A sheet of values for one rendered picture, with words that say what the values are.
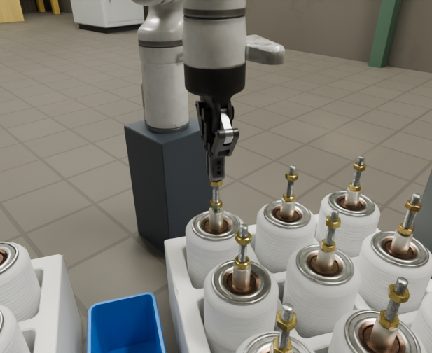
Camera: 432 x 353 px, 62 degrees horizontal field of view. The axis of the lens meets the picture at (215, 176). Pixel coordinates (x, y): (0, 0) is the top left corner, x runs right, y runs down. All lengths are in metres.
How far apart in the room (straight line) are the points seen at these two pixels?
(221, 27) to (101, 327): 0.51
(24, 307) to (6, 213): 0.61
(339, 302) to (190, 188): 0.43
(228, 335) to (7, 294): 0.29
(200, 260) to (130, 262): 0.36
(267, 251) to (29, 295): 0.36
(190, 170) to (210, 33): 0.43
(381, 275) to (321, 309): 0.10
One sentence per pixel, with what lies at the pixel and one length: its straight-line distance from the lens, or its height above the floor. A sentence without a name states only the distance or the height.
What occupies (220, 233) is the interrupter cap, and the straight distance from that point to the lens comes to 0.54.
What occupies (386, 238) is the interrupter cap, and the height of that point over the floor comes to 0.25.
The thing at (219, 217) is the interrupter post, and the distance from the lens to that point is 0.54.
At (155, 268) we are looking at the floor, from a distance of 0.86.
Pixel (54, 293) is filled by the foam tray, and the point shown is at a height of 0.18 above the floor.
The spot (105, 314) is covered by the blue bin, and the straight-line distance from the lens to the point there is 0.67.
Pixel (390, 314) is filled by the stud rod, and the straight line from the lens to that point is 0.42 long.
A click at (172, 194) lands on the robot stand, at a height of 0.18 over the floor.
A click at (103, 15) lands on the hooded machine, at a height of 0.18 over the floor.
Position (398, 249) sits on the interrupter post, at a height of 0.26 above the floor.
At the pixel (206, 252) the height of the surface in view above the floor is 0.24.
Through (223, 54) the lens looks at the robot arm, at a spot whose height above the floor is 0.51.
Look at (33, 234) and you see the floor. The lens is 1.05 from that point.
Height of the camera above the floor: 0.59
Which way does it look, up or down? 30 degrees down
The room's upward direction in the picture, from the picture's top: straight up
